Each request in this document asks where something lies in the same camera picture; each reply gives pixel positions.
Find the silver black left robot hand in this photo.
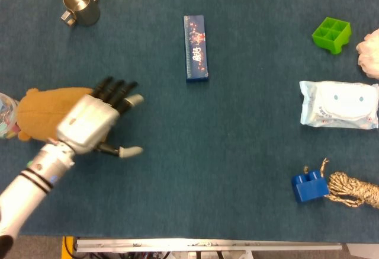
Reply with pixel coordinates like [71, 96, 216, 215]
[55, 76, 145, 159]

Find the brown plush toy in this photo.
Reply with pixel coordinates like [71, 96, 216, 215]
[17, 87, 111, 143]

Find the clear jar with colourful contents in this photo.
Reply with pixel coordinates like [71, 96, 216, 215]
[0, 92, 20, 140]

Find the steel gooseneck pitcher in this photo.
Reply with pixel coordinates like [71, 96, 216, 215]
[60, 0, 101, 27]

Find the dark blue printed box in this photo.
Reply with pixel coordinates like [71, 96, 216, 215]
[183, 15, 210, 83]

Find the blue plastic building block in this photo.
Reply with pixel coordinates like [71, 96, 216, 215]
[291, 170, 330, 203]

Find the white wet wipes pack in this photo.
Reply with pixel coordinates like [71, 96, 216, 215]
[298, 80, 379, 130]

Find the green four-cell plastic block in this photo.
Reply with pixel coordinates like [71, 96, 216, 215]
[311, 17, 352, 55]

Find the pale pink mesh bath sponge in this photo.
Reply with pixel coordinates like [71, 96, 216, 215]
[355, 28, 379, 80]

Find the yellow frame post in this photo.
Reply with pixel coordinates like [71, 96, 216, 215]
[62, 236, 76, 259]

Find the aluminium frame rail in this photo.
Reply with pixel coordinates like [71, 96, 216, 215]
[74, 238, 343, 252]

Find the beige twisted rope bundle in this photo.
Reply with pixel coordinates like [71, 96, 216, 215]
[303, 157, 379, 209]

